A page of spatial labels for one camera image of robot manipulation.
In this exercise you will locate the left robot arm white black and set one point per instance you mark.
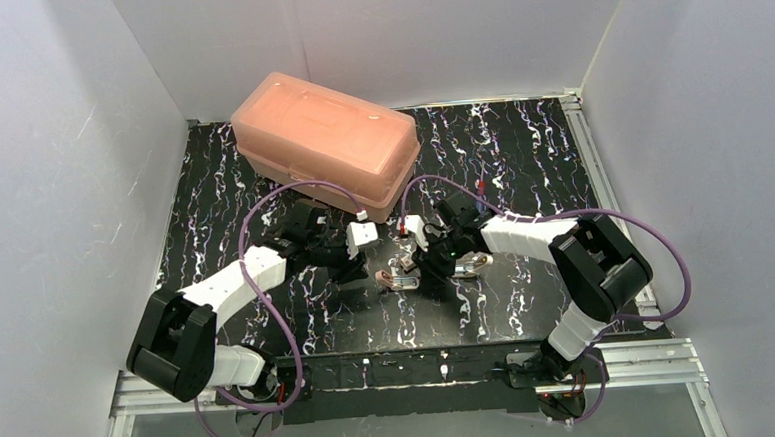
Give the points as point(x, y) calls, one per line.
point(175, 346)

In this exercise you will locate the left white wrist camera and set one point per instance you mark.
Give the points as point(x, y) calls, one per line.
point(360, 234)

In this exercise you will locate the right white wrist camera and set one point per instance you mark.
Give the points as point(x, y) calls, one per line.
point(413, 226)

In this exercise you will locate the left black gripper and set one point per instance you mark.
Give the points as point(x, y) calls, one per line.
point(347, 264)

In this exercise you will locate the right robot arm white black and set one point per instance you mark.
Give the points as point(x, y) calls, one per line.
point(600, 267)

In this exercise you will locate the pink mini stapler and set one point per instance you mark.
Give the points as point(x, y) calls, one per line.
point(397, 282)

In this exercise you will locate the pink translucent plastic box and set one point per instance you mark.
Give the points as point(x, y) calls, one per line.
point(343, 151)

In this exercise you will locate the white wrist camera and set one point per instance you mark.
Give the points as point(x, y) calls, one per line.
point(360, 234)
point(413, 226)

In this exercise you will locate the white mini stapler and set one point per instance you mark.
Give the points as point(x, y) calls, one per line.
point(470, 267)

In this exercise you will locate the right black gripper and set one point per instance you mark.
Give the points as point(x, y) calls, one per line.
point(434, 255)

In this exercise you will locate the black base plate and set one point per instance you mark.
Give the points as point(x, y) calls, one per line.
point(491, 376)

